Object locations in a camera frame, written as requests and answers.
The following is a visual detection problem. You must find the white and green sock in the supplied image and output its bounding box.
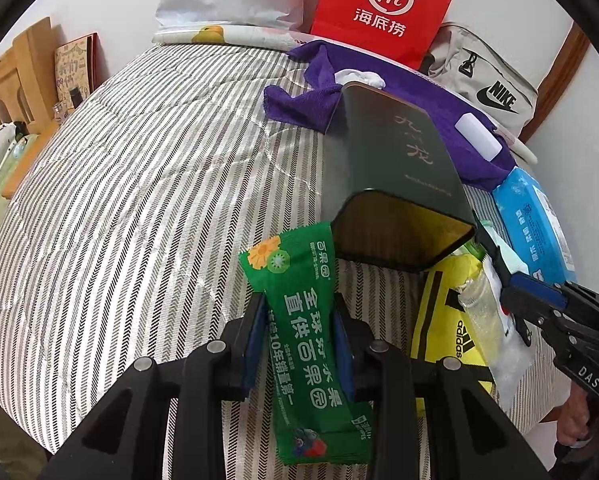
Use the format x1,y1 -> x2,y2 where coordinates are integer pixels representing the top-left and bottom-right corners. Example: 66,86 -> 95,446
474,220 -> 530,286

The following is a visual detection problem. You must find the dark green tin box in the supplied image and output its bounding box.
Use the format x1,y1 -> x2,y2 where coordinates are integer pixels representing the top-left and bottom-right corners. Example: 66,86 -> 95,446
322,82 -> 477,273

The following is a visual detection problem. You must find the clear bottle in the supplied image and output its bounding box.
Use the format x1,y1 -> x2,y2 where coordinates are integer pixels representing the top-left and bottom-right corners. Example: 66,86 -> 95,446
10,121 -> 30,158

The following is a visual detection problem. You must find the brown wooden trim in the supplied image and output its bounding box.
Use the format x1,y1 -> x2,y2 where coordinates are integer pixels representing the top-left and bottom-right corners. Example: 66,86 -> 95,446
522,22 -> 591,145

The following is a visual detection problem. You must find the clear plastic bag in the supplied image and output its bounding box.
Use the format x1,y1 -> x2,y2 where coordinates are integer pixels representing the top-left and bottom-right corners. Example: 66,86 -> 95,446
457,255 -> 535,398

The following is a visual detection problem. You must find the blue tissue pack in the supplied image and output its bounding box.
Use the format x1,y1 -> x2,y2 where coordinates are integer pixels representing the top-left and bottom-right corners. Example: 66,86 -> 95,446
492,167 -> 577,283

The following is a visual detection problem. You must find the person's right hand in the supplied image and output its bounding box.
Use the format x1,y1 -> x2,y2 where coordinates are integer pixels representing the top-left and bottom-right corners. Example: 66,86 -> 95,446
557,390 -> 590,448

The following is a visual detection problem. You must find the white crumpled cloth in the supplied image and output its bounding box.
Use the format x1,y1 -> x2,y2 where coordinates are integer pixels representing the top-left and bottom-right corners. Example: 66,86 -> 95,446
333,69 -> 386,90

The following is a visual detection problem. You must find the purple towel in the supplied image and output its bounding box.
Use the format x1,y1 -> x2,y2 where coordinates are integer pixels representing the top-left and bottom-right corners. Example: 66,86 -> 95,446
263,39 -> 517,192

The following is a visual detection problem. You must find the wooden headboard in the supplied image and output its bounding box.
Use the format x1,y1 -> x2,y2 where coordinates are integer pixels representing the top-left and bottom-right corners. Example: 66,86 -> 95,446
0,16 -> 55,133

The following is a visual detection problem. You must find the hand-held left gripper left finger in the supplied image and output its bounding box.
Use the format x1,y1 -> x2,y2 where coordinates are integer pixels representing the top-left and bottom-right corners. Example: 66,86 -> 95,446
39,292 -> 270,480

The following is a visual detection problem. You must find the yellow sports bag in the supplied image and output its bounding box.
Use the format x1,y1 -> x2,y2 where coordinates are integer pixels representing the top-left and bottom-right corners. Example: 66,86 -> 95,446
412,254 -> 495,413

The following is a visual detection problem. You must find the green snack packet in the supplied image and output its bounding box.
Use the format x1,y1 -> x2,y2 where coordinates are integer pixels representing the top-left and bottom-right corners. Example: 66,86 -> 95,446
239,222 -> 375,466

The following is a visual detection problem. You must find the brown printed box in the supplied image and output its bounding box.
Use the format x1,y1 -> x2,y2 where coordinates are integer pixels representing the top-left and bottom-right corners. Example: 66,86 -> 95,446
54,32 -> 100,111

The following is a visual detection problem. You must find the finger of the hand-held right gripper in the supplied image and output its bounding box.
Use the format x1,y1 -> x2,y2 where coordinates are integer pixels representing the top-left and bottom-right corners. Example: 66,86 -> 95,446
499,290 -> 580,333
478,230 -> 570,311

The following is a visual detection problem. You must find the red paper bag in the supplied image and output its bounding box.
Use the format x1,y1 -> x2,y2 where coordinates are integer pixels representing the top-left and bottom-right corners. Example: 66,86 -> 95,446
310,0 -> 461,72

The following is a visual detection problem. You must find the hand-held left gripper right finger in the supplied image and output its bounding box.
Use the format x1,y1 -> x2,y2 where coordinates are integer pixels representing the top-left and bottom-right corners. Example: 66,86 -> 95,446
332,292 -> 555,480

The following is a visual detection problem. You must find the striped bed quilt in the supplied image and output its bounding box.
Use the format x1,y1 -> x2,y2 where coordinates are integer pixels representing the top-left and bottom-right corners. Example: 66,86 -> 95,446
0,42 -> 575,456

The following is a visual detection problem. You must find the beige waist bag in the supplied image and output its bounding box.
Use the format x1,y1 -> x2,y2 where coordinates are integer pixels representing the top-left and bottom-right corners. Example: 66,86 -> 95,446
419,22 -> 537,133

